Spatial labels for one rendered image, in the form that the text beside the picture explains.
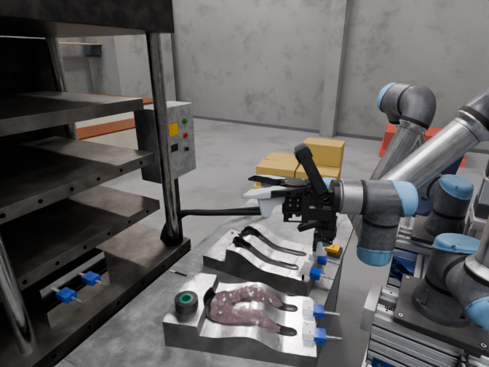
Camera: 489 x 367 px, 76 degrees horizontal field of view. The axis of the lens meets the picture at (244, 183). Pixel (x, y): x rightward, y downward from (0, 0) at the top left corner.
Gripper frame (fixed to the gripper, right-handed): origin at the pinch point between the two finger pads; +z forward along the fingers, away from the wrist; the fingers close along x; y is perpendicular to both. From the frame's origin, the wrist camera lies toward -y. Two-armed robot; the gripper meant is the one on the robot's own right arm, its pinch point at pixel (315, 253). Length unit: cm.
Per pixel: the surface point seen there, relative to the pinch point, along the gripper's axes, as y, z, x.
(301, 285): -0.4, 4.3, -17.9
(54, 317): -78, 9, -71
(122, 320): -56, 11, -59
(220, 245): -44.4, 4.9, -7.5
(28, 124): -82, -60, -60
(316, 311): 8.4, 4.0, -28.7
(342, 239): 5.8, 10.9, 35.7
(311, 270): 1.3, 0.5, -11.7
